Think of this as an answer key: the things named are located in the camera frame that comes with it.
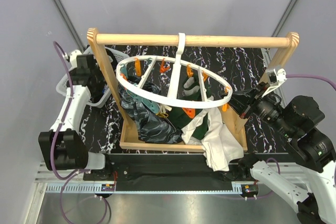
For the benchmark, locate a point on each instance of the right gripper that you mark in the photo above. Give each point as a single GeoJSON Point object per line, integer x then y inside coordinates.
{"type": "Point", "coordinates": [241, 103]}

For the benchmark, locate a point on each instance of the white round clip hanger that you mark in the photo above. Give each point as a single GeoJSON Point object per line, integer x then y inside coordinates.
{"type": "Point", "coordinates": [171, 97]}

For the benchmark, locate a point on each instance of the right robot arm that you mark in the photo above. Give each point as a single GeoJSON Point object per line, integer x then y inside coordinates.
{"type": "Point", "coordinates": [312, 150]}

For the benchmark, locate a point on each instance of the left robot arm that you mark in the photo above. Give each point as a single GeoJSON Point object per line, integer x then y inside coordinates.
{"type": "Point", "coordinates": [61, 146]}

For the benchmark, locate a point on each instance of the white cloth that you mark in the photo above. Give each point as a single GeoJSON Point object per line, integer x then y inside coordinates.
{"type": "Point", "coordinates": [219, 145]}

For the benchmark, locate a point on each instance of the orange clothes peg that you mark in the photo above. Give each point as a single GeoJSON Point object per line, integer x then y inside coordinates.
{"type": "Point", "coordinates": [191, 113]}

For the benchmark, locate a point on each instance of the dark patterned garment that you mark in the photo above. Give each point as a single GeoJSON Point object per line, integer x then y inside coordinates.
{"type": "Point", "coordinates": [150, 127]}

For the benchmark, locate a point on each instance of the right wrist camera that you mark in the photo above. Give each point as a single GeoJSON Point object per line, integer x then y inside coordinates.
{"type": "Point", "coordinates": [275, 78]}

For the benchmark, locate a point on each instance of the wooden hanging rack frame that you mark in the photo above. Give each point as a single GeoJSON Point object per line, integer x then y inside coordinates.
{"type": "Point", "coordinates": [129, 140]}

